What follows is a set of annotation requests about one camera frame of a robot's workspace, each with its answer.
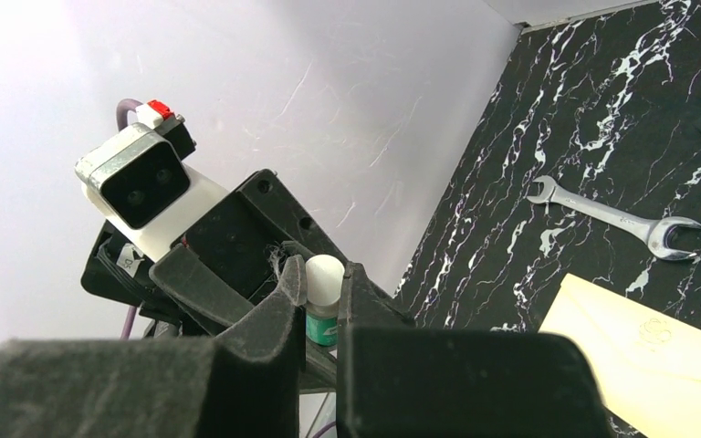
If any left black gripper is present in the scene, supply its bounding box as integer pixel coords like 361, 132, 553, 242
149, 169, 348, 336

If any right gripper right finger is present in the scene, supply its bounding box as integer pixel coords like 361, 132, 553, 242
336, 263, 611, 437

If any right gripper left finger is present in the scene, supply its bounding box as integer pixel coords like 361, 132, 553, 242
0, 255, 307, 437

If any green glue stick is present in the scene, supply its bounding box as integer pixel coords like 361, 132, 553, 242
306, 255, 345, 347

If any cream paper envelope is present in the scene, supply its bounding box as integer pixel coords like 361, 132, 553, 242
540, 275, 701, 437

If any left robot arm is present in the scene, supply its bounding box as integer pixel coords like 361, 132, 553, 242
81, 169, 348, 335

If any silver open-end wrench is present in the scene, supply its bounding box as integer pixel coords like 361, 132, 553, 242
526, 175, 701, 262

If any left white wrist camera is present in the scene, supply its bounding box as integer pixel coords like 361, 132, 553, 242
74, 99, 229, 261

